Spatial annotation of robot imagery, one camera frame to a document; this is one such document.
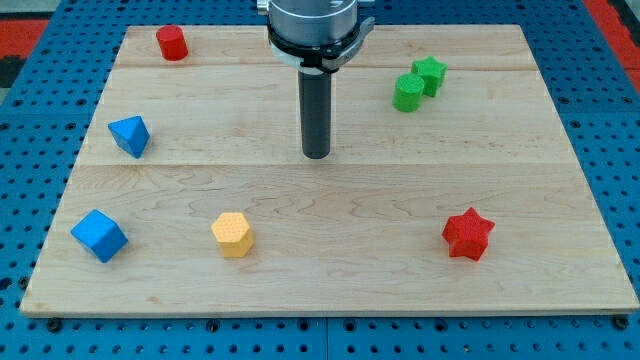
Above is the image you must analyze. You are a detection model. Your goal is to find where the blue cube block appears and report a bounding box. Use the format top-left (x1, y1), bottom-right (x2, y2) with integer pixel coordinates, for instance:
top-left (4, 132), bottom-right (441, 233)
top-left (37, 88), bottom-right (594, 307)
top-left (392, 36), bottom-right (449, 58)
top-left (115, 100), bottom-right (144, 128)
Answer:
top-left (71, 209), bottom-right (128, 263)

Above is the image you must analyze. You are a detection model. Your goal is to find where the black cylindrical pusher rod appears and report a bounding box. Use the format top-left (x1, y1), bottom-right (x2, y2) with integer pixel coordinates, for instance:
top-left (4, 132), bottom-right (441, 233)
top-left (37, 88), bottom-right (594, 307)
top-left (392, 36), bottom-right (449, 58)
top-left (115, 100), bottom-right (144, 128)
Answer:
top-left (298, 72), bottom-right (332, 159)

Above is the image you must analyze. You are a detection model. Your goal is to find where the green cylinder block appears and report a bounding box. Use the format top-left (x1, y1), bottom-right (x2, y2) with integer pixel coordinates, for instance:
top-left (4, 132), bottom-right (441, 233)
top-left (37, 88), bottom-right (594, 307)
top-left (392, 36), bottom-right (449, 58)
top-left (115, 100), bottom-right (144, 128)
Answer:
top-left (392, 73), bottom-right (425, 112)

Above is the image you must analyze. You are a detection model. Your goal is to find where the red cylinder block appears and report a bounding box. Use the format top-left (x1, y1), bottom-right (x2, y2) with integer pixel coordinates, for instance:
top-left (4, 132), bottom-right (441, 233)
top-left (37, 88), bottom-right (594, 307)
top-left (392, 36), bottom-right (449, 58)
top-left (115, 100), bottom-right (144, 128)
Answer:
top-left (156, 25), bottom-right (189, 61)

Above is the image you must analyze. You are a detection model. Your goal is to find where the blue triangular block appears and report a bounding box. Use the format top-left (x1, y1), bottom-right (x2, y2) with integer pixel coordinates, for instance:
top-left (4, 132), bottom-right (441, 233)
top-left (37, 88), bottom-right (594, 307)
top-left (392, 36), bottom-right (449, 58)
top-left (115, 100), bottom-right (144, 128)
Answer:
top-left (108, 115), bottom-right (150, 159)

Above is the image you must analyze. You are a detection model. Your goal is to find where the wooden board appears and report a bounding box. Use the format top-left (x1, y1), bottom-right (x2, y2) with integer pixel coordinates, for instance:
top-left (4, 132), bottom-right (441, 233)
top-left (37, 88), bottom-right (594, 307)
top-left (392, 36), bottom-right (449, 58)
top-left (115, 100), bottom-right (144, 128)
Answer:
top-left (21, 25), bottom-right (639, 318)

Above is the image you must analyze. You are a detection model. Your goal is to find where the red star block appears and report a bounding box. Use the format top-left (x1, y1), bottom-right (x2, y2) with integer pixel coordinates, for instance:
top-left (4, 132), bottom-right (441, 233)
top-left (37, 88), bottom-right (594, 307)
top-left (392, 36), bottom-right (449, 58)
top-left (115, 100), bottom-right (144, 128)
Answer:
top-left (442, 207), bottom-right (495, 261)

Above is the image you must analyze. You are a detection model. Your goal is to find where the yellow hexagon block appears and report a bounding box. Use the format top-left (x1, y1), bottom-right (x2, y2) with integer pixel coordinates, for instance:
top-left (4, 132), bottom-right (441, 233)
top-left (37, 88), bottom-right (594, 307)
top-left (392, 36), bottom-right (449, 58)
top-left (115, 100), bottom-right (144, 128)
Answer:
top-left (211, 212), bottom-right (254, 258)

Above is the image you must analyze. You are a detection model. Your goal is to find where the green star block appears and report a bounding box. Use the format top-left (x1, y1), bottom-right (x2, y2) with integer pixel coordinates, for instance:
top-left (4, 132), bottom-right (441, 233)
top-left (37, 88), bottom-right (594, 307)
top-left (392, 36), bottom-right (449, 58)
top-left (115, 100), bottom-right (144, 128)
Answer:
top-left (411, 56), bottom-right (448, 97)

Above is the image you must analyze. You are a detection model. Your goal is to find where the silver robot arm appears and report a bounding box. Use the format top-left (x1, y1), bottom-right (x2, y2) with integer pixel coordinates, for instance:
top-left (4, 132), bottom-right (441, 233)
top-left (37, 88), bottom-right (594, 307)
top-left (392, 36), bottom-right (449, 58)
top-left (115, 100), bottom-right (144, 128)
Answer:
top-left (256, 0), bottom-right (375, 76)

